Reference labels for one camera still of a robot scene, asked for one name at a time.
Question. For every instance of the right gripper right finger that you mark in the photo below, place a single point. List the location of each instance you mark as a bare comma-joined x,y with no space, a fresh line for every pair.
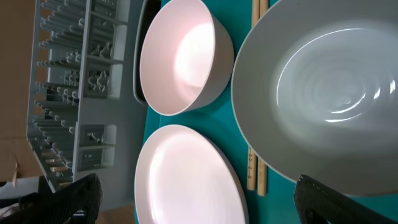
318,203

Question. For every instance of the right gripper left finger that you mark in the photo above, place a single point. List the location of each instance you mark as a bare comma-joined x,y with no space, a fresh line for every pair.
78,202

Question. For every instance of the grey-green bowl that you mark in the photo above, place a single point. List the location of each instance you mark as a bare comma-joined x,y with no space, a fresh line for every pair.
314,92

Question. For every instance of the pink small bowl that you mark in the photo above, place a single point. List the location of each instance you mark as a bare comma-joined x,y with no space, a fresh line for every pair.
187,58

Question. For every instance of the right wooden chopstick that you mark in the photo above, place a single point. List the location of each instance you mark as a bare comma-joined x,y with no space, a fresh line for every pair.
262,168

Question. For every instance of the wooden chopstick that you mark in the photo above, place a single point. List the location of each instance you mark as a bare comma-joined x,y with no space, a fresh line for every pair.
252,158
262,168

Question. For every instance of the left wooden chopstick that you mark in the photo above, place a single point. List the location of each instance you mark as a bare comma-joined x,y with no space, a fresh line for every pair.
252,158

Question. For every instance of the large pink plate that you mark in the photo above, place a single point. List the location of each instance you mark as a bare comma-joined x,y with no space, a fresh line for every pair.
183,177

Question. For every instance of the teal serving tray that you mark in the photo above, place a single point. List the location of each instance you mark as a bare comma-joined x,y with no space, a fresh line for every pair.
217,122

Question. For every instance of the grey plastic dish rack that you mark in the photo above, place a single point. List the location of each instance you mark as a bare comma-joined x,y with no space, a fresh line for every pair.
86,111

